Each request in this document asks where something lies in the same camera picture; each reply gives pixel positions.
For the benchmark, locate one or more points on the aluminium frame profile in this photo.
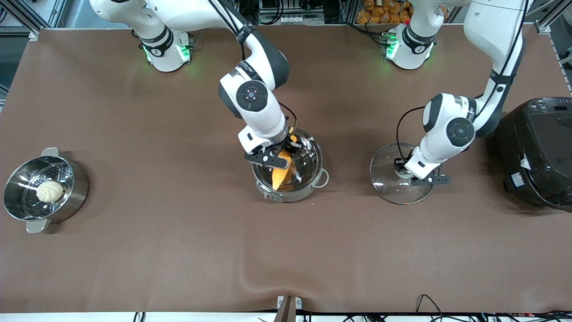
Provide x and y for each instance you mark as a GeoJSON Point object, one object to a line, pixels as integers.
{"type": "Point", "coordinates": [549, 20]}
{"type": "Point", "coordinates": [20, 18]}

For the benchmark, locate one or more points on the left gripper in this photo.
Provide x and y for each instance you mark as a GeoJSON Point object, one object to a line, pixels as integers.
{"type": "Point", "coordinates": [397, 163]}

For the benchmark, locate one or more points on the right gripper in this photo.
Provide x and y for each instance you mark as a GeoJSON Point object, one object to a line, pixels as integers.
{"type": "Point", "coordinates": [285, 144]}

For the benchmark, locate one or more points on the white steamed bun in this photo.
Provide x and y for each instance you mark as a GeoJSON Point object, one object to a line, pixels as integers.
{"type": "Point", "coordinates": [49, 191]}

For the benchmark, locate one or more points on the black rice cooker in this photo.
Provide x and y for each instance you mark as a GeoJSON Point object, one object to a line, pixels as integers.
{"type": "Point", "coordinates": [536, 147]}

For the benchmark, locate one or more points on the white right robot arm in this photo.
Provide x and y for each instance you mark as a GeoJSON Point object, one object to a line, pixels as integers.
{"type": "Point", "coordinates": [178, 13]}

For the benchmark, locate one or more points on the glass pot lid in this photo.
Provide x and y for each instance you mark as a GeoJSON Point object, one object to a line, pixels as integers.
{"type": "Point", "coordinates": [389, 188]}

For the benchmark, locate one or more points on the steel steamer pot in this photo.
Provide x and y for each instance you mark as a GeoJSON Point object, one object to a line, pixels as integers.
{"type": "Point", "coordinates": [76, 192]}

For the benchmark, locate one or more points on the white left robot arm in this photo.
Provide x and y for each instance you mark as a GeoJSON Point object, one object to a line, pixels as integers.
{"type": "Point", "coordinates": [491, 22]}

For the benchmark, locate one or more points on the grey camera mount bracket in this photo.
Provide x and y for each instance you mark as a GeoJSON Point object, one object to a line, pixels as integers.
{"type": "Point", "coordinates": [288, 311]}

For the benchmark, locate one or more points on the brown table mat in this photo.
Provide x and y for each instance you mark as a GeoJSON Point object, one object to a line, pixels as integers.
{"type": "Point", "coordinates": [286, 250]}

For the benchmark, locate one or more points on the bag of orange buns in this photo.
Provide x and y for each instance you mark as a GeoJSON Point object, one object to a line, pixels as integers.
{"type": "Point", "coordinates": [384, 13]}

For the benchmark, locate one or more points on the yellow corn cob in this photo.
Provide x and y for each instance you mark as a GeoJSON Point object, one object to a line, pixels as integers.
{"type": "Point", "coordinates": [279, 179]}

